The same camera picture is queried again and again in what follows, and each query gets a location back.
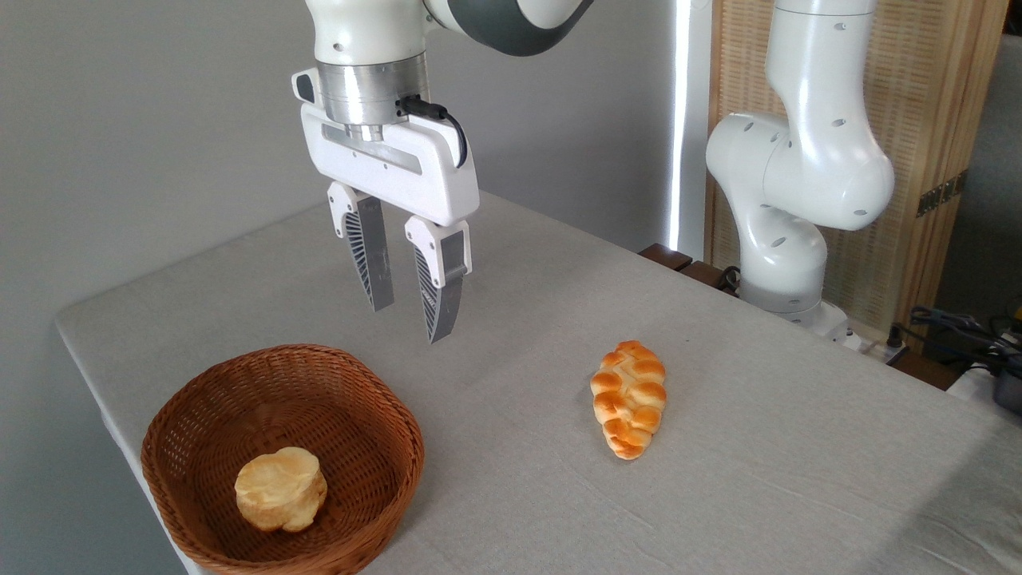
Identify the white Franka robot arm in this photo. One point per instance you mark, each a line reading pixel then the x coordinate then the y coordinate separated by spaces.
pixel 806 160

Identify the grey tablecloth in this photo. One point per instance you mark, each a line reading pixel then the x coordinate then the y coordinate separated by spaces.
pixel 758 495

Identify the white power strip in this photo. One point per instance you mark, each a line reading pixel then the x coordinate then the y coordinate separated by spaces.
pixel 878 347

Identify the grey box device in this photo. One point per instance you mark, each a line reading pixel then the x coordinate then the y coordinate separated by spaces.
pixel 1009 393

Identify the round pale bread roll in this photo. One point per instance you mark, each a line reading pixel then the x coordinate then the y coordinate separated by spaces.
pixel 279 489

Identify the brown wicker basket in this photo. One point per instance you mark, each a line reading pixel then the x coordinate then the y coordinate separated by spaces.
pixel 319 399

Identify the braided golden bread loaf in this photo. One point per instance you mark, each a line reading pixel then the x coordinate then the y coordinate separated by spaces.
pixel 631 399

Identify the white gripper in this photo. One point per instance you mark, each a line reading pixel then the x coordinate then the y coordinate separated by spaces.
pixel 399 172

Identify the dark brown wooden furniture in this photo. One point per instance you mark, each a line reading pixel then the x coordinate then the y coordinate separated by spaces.
pixel 669 255

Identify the wooden bamboo folding screen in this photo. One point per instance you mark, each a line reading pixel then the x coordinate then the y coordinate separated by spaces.
pixel 926 80

